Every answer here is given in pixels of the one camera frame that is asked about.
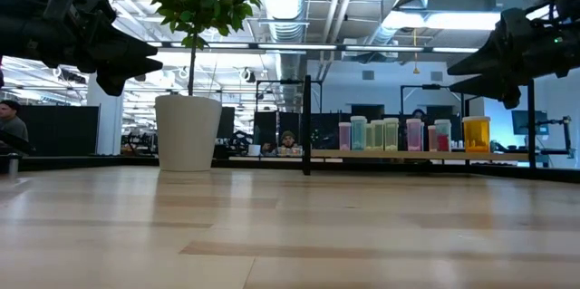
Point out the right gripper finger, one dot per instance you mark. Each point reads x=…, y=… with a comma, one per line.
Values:
x=494, y=87
x=485, y=60

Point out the pink bottle with white pills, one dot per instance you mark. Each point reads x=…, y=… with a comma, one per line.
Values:
x=414, y=135
x=345, y=137

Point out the black computer monitor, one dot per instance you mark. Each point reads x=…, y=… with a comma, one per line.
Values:
x=521, y=121

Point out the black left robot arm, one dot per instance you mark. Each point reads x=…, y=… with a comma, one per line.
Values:
x=22, y=26

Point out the white-capped pill bottle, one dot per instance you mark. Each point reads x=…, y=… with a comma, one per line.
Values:
x=358, y=134

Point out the large yellow-green pill bottle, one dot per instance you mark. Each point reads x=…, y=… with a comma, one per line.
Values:
x=392, y=135

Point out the black metal gantry frame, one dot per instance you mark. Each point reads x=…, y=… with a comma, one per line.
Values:
x=430, y=86

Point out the black partition panel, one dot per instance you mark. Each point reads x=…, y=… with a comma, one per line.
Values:
x=63, y=130

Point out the large orange pill bottle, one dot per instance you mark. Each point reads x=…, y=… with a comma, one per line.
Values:
x=476, y=135

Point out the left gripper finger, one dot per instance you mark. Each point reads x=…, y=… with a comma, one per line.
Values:
x=131, y=53
x=111, y=81

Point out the white building column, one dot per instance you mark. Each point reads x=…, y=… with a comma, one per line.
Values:
x=109, y=121

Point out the person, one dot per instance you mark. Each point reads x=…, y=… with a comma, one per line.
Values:
x=11, y=123
x=287, y=140

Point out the wooden shelf with black frame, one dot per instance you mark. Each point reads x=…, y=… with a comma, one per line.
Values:
x=408, y=155

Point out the white cup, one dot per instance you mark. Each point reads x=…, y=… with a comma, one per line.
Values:
x=254, y=150

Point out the blue bottle with red pills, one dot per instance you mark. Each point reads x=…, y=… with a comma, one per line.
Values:
x=444, y=137

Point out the small yellow-green pill bottle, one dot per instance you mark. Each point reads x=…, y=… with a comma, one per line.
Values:
x=379, y=135
x=370, y=138

